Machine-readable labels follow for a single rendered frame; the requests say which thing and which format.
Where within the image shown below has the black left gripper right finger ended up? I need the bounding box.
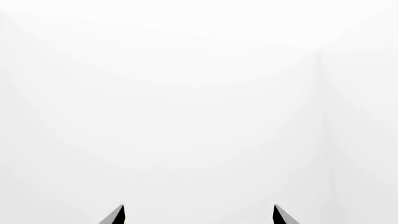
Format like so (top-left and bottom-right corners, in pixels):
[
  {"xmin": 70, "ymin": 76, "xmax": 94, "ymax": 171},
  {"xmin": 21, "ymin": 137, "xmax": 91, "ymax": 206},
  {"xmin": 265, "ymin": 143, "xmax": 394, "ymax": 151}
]
[{"xmin": 272, "ymin": 203, "xmax": 301, "ymax": 224}]

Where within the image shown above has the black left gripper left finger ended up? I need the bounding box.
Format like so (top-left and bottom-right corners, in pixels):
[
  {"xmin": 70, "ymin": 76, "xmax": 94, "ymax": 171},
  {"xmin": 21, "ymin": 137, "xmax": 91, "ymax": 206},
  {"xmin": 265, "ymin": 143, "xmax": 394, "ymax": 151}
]
[{"xmin": 98, "ymin": 203, "xmax": 126, "ymax": 224}]

